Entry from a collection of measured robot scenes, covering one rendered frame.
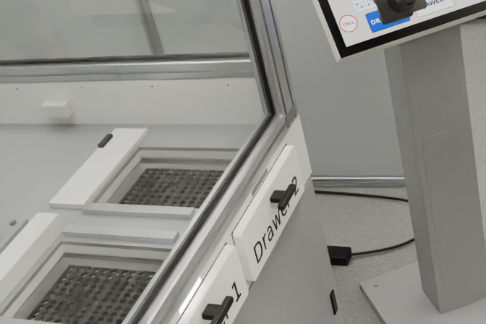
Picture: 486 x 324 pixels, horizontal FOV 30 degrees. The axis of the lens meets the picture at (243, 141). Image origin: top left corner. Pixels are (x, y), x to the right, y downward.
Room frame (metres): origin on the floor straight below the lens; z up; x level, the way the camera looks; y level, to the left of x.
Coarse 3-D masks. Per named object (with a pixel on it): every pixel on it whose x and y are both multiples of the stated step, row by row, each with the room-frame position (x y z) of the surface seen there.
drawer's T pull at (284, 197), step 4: (292, 184) 1.43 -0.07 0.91; (288, 188) 1.42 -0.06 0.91; (292, 188) 1.42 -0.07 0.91; (276, 192) 1.42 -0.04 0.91; (280, 192) 1.41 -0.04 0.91; (284, 192) 1.41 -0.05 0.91; (288, 192) 1.41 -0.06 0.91; (292, 192) 1.41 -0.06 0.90; (272, 196) 1.41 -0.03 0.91; (276, 196) 1.40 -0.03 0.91; (280, 196) 1.40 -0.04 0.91; (284, 196) 1.40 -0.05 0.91; (288, 196) 1.40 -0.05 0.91; (272, 200) 1.40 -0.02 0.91; (276, 200) 1.40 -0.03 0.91; (280, 200) 1.39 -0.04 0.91; (284, 200) 1.38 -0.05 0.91; (288, 200) 1.39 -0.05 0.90; (280, 204) 1.38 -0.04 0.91; (284, 204) 1.38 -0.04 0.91; (280, 208) 1.37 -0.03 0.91; (284, 208) 1.37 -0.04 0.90
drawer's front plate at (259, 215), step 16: (288, 160) 1.51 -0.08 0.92; (272, 176) 1.45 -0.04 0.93; (288, 176) 1.49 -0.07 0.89; (272, 192) 1.42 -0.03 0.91; (256, 208) 1.36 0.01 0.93; (272, 208) 1.41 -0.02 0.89; (288, 208) 1.46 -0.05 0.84; (240, 224) 1.32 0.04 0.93; (256, 224) 1.34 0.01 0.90; (272, 224) 1.39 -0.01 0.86; (240, 240) 1.29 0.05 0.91; (256, 240) 1.33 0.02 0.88; (272, 240) 1.38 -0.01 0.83; (240, 256) 1.30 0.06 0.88; (256, 272) 1.31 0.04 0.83
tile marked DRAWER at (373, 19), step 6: (372, 12) 1.86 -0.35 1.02; (378, 12) 1.86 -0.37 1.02; (366, 18) 1.85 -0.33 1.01; (372, 18) 1.85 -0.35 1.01; (378, 18) 1.85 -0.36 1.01; (408, 18) 1.85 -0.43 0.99; (372, 24) 1.84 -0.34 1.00; (378, 24) 1.84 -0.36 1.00; (390, 24) 1.84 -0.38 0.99; (396, 24) 1.84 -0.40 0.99; (372, 30) 1.83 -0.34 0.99; (378, 30) 1.83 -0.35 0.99
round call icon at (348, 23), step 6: (336, 18) 1.86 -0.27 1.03; (342, 18) 1.86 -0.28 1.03; (348, 18) 1.85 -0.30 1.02; (354, 18) 1.85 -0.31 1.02; (342, 24) 1.85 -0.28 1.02; (348, 24) 1.85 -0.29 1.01; (354, 24) 1.84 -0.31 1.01; (342, 30) 1.84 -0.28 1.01; (348, 30) 1.84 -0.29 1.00; (354, 30) 1.83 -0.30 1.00
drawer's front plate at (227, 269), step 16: (224, 256) 1.24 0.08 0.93; (224, 272) 1.22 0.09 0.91; (240, 272) 1.26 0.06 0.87; (208, 288) 1.17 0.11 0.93; (224, 288) 1.21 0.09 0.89; (240, 288) 1.25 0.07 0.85; (192, 304) 1.14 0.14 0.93; (240, 304) 1.24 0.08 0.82; (192, 320) 1.11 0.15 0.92; (208, 320) 1.14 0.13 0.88; (224, 320) 1.18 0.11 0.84
